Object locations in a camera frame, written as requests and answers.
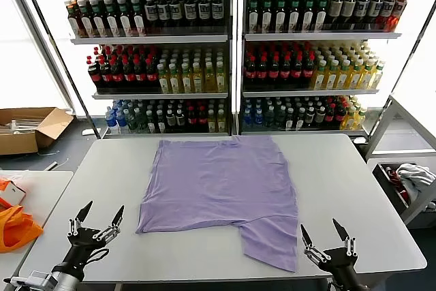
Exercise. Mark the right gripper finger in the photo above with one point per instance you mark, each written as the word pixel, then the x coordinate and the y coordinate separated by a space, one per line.
pixel 306 234
pixel 339 228

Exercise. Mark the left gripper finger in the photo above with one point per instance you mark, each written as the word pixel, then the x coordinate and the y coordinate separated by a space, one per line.
pixel 84 212
pixel 118 216

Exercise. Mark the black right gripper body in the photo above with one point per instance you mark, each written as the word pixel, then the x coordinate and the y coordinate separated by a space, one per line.
pixel 342 267

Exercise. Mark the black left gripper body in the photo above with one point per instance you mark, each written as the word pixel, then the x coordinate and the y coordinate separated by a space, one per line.
pixel 83 241

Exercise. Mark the purple printed t-shirt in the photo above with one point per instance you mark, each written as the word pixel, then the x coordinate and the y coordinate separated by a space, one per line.
pixel 218 185

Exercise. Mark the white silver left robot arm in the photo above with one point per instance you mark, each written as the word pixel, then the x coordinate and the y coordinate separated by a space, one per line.
pixel 64 279

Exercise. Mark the black storage bin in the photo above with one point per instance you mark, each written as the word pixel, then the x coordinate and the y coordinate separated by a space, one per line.
pixel 396 196

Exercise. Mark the orange plastic bag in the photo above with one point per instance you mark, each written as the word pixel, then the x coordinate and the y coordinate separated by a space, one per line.
pixel 17 229

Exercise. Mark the white orange-edged small box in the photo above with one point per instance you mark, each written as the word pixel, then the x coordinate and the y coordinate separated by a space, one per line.
pixel 16 191

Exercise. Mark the red crumpled garment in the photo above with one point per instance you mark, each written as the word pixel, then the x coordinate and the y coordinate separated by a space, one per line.
pixel 396 176

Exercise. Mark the white flat floor object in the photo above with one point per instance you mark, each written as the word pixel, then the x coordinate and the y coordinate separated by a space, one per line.
pixel 90 131
pixel 359 140

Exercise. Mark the white grey crumpled garment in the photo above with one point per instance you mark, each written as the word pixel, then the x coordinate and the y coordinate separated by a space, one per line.
pixel 415 178

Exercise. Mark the blue label water bottle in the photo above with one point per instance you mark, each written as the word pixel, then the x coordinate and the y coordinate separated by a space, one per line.
pixel 122 121
pixel 259 119
pixel 248 119
pixel 110 122

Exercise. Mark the open cardboard box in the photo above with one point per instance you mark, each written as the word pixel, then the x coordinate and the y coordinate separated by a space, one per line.
pixel 20 142

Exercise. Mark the green tea bottle white cap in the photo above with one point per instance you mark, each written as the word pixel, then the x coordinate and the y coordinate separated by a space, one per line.
pixel 280 119
pixel 132 121
pixel 270 119

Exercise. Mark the small dark drink bottle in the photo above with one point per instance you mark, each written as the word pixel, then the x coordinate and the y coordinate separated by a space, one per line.
pixel 151 122
pixel 181 121
pixel 300 120
pixel 320 116
pixel 161 122
pixel 310 117
pixel 290 120
pixel 171 121

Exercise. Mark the white packing material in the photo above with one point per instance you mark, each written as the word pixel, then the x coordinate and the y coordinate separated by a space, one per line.
pixel 24 124

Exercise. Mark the small yellow juice bottle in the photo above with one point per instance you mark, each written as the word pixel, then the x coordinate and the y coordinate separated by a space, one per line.
pixel 349 119
pixel 212 121
pixel 221 121
pixel 361 117

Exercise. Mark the small cola bottle red label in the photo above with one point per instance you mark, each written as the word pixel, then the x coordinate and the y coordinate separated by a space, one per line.
pixel 330 116
pixel 339 115
pixel 203 120
pixel 192 120

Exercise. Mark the cola bottle red cap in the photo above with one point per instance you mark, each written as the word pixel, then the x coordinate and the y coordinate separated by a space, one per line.
pixel 140 74
pixel 129 74
pixel 250 73
pixel 117 74
pixel 262 73
pixel 297 73
pixel 106 74
pixel 152 74
pixel 274 73
pixel 309 73
pixel 94 74
pixel 285 73

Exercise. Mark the grey metal shelf rack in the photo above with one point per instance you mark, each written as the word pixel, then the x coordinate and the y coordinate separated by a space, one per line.
pixel 323 36
pixel 150 39

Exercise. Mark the dark tea bottle white label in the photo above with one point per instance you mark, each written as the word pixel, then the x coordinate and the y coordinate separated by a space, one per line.
pixel 295 15
pixel 138 20
pixel 321 15
pixel 281 15
pixel 98 22
pixel 111 20
pixel 84 22
pixel 125 20
pixel 308 15
pixel 253 15
pixel 267 15

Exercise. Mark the amber tea bottle white label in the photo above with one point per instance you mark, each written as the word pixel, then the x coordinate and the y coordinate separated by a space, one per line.
pixel 73 22

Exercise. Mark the dark bottle blue-white label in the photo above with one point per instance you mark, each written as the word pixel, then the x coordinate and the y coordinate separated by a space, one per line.
pixel 362 7
pixel 163 10
pixel 175 9
pixel 190 9
pixel 375 7
pixel 204 9
pixel 217 9
pixel 151 10

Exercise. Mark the dark bottle beige label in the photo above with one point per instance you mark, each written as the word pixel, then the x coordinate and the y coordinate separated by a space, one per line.
pixel 348 8
pixel 335 8

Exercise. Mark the red drink bottle white label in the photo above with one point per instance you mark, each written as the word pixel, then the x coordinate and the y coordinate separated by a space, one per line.
pixel 399 8
pixel 388 7

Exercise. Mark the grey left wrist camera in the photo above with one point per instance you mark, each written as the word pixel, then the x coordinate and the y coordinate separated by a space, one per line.
pixel 39 279

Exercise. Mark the grey metal frame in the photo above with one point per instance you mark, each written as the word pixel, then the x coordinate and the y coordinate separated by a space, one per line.
pixel 408 107

